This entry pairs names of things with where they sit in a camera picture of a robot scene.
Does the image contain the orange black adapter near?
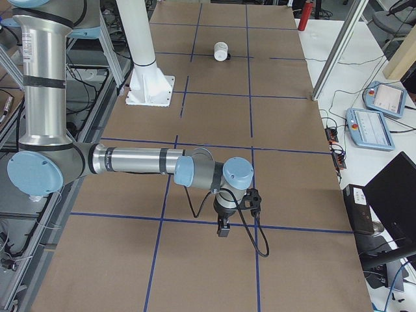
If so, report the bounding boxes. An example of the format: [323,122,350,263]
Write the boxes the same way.
[331,152,346,170]

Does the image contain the orange black adapter far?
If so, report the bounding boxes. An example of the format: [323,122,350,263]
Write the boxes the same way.
[325,127,339,144]

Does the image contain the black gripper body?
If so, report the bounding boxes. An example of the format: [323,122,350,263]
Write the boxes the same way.
[213,200,237,226]

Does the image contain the white smiley face mug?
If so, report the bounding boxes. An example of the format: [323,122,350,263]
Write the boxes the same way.
[213,42,230,62]

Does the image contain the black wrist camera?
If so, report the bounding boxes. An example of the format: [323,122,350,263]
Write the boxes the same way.
[239,188,262,217]

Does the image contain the far blue teach pendant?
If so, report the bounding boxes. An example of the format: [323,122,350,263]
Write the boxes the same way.
[363,81,408,119]

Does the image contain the black desktop computer box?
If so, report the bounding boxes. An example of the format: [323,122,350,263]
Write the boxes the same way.
[343,184,374,235]

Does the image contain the near blue teach pendant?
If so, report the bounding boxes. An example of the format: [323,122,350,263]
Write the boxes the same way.
[346,108,395,151]

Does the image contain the black computer monitor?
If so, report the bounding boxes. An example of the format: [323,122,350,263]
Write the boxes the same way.
[361,151,415,269]

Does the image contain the aluminium frame post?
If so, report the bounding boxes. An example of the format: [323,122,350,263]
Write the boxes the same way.
[311,0,369,101]

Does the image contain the red cylindrical bottle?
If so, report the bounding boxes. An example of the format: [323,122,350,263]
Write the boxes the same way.
[298,0,314,31]

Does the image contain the brown paper table cover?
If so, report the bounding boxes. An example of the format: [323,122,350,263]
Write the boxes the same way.
[31,2,372,311]

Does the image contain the blue teach pendant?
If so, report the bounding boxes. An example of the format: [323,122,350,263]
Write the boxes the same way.
[363,81,408,119]
[346,108,395,151]

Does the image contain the white pedestal column with base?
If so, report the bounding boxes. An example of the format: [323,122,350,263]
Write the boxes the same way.
[117,1,175,107]

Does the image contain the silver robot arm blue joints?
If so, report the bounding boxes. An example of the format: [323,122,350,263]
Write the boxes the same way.
[6,0,255,209]

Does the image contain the black braided camera cable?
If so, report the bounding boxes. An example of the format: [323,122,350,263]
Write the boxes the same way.
[183,185,270,258]

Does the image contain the orange black adapter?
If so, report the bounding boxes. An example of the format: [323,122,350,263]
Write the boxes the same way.
[325,127,339,144]
[331,152,346,170]

